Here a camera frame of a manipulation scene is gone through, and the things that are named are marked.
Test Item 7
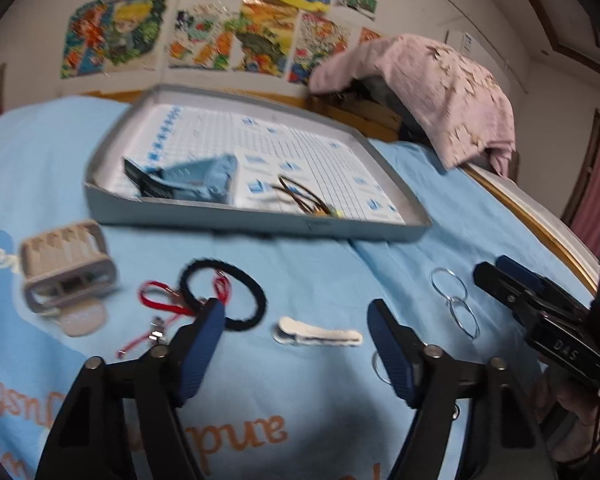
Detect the white hair clip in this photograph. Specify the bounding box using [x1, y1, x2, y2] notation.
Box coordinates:
[272, 316, 365, 348]

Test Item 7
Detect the person's right hand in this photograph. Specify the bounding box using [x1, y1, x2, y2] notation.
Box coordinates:
[535, 375, 600, 463]

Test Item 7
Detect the black hair tie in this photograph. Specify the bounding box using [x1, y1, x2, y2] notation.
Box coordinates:
[180, 258, 268, 333]

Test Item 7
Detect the blue wrist watch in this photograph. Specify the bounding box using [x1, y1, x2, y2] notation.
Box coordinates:
[124, 154, 238, 206]

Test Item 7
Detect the white air conditioner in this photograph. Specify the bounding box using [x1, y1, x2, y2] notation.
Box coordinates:
[445, 30, 482, 57]

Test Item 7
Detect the dark bedding pile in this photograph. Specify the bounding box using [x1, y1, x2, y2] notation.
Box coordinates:
[325, 76, 431, 143]

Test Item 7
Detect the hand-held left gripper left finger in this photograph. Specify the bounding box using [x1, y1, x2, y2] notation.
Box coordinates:
[40, 297, 228, 480]

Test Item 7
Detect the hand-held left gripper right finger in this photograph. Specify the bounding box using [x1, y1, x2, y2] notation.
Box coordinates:
[367, 299, 556, 480]

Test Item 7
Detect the small silver ring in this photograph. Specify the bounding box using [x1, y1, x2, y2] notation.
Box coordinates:
[371, 350, 396, 385]

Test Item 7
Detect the light blue printed blanket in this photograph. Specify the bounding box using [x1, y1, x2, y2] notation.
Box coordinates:
[0, 95, 600, 480]

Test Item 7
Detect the grey cardboard tray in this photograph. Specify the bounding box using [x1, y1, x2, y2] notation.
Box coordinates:
[84, 84, 433, 243]

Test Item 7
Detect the beige hair claw clip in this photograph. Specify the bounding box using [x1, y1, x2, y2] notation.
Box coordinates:
[19, 220, 120, 337]

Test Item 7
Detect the large silver hoop ring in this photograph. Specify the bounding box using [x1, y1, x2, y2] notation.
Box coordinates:
[447, 296, 481, 336]
[430, 266, 468, 304]

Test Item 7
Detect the wooden neighbouring bed rail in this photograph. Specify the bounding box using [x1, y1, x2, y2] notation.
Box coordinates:
[462, 162, 600, 295]

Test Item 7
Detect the wooden bed headboard railing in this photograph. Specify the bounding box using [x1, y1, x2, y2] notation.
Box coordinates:
[80, 87, 406, 142]

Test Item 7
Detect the red string bracelet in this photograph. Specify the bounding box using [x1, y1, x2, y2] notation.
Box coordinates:
[117, 270, 231, 359]

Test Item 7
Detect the group of colourful wall drawings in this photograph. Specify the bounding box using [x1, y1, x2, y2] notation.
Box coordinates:
[60, 0, 387, 86]

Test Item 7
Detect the white mattress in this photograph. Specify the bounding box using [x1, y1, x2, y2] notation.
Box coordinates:
[480, 169, 600, 267]

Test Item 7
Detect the pink floral cloth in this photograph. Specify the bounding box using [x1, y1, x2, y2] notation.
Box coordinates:
[310, 34, 517, 177]

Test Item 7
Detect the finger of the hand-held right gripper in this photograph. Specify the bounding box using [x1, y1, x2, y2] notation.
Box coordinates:
[472, 261, 588, 330]
[496, 254, 562, 297]

